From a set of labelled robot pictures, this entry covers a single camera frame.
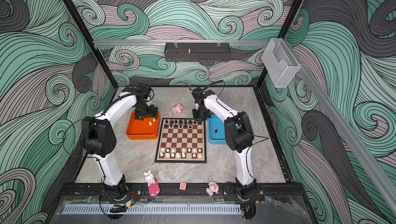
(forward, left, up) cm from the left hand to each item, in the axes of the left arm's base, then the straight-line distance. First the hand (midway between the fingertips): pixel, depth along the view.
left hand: (151, 116), depth 89 cm
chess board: (-10, -18, -10) cm, 23 cm away
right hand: (+1, -29, -4) cm, 29 cm away
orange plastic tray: (-4, +4, -9) cm, 11 cm away
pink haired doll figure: (-36, -35, -7) cm, 51 cm away
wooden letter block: (-34, -20, -9) cm, 41 cm away
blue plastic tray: (-3, -40, -10) cm, 41 cm away
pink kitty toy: (+12, -14, -8) cm, 20 cm away
